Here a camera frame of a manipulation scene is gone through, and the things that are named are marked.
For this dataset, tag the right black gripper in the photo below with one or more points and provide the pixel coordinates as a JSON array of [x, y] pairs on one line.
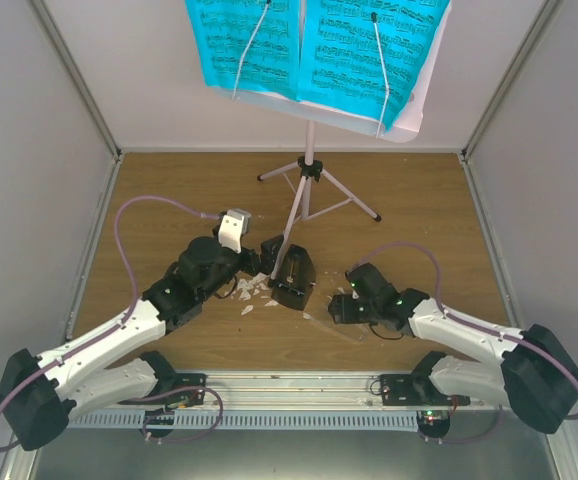
[[343, 314]]

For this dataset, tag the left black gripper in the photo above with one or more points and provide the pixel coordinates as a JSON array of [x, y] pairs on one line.
[[268, 259]]

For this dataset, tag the clear plastic metronome cover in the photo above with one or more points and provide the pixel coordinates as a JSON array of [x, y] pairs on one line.
[[355, 334]]

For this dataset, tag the black metronome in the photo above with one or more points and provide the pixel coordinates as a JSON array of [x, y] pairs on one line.
[[295, 280]]

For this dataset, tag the white music stand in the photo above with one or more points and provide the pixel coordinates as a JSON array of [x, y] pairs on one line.
[[405, 129]]

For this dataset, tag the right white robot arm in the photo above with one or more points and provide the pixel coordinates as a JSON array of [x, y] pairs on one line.
[[469, 340]]

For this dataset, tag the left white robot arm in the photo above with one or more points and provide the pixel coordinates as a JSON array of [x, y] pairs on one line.
[[119, 340]]

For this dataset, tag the right cyan sheet music page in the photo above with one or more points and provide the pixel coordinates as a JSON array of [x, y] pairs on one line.
[[365, 57]]

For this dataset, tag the cyan sheet music page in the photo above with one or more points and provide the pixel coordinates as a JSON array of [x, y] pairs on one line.
[[365, 57], [248, 45]]

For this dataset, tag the left cyan sheet music page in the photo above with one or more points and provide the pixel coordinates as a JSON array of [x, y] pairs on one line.
[[248, 45]]

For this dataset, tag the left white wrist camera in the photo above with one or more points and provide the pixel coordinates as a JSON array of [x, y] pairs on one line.
[[233, 226]]

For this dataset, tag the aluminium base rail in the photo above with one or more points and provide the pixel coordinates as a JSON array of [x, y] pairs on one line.
[[298, 391]]

